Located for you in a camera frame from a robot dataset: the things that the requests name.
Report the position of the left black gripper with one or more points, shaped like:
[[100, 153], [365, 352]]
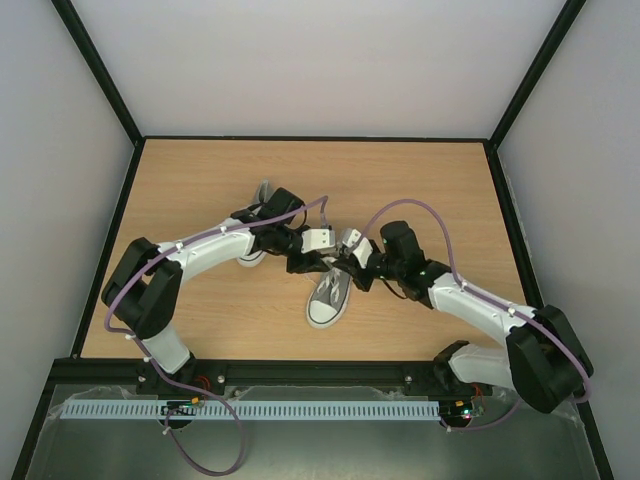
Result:
[[307, 263]]

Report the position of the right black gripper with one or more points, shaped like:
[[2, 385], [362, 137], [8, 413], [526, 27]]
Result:
[[358, 270]]

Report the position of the grey sneaker sideways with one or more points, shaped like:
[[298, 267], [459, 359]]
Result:
[[328, 301]]

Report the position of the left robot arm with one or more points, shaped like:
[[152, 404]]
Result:
[[142, 292]]

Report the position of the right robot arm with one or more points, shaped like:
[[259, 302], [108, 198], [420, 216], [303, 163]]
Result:
[[538, 355]]

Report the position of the right circuit board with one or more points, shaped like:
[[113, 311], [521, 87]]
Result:
[[466, 408]]

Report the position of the circuit board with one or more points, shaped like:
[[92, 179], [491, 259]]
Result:
[[182, 407], [466, 408]]

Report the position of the left circuit board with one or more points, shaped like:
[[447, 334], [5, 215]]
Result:
[[182, 407]]

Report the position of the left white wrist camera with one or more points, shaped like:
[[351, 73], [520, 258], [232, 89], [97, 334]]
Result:
[[317, 239]]

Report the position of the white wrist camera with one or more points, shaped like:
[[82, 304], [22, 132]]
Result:
[[317, 239], [354, 244]]

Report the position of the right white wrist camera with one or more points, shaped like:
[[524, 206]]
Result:
[[354, 244]]

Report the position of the light blue cable duct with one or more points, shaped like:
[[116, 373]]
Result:
[[257, 410]]

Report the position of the black aluminium frame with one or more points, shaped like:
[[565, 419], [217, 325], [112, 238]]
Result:
[[75, 370]]

